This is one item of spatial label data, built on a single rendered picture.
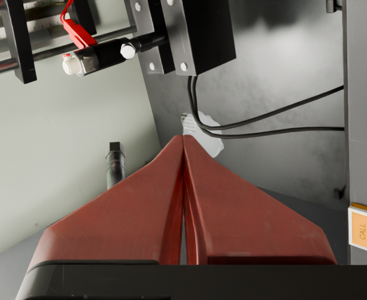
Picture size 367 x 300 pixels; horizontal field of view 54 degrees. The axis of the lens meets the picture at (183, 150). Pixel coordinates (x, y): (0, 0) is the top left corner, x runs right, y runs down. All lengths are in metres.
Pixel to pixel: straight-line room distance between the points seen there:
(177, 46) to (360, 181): 0.26
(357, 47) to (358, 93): 0.04
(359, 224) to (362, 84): 0.15
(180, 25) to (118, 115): 0.37
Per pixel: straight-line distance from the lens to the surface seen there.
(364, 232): 0.44
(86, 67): 0.39
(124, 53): 0.41
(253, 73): 0.59
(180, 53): 0.46
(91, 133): 0.75
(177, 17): 0.45
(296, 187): 0.64
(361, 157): 0.41
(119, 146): 0.40
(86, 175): 0.76
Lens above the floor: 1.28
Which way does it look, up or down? 35 degrees down
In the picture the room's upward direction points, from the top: 121 degrees counter-clockwise
